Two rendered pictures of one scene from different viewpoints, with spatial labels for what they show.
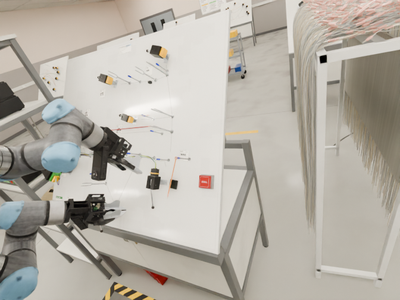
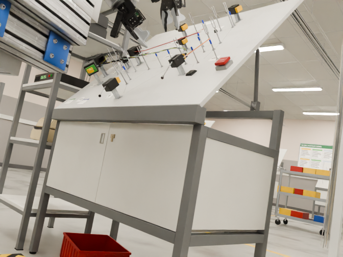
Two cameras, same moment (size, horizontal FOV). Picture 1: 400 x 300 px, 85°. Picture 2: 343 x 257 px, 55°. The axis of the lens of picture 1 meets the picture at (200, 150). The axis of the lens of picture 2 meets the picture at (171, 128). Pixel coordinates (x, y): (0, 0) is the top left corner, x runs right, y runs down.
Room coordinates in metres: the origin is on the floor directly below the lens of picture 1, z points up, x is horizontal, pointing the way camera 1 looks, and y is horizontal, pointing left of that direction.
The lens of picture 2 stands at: (-0.65, -0.11, 0.61)
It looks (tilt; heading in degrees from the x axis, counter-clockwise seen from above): 7 degrees up; 12
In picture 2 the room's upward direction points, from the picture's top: 10 degrees clockwise
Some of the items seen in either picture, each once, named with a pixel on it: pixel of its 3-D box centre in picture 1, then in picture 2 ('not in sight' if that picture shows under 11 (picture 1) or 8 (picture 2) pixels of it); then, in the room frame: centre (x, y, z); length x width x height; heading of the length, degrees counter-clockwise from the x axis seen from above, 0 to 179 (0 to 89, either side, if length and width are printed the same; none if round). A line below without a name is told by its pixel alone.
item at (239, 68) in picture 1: (222, 58); (302, 198); (5.76, -1.28, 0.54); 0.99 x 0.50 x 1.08; 64
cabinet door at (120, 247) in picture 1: (108, 240); (76, 157); (1.04, 0.76, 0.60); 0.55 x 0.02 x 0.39; 56
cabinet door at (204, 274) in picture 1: (177, 262); (139, 169); (0.73, 0.30, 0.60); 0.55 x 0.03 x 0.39; 56
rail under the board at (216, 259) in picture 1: (119, 229); (109, 114); (0.86, 0.54, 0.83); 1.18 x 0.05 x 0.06; 56
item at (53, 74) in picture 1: (61, 94); not in sight; (6.47, 3.11, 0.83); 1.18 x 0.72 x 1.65; 61
